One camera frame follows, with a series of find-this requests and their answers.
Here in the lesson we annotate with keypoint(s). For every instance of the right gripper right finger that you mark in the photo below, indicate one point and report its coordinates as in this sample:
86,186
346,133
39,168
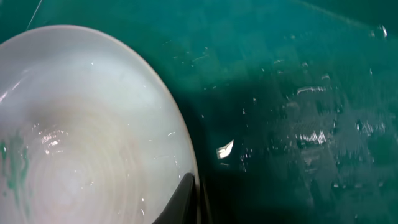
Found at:
206,216

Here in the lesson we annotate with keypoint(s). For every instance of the teal plastic tray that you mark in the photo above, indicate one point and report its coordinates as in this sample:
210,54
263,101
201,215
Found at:
291,105

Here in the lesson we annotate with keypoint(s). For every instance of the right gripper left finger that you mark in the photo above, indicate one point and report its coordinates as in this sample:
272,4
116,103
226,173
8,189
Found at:
181,208

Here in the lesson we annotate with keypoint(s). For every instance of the white plate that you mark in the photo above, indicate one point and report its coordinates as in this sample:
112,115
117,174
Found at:
89,131

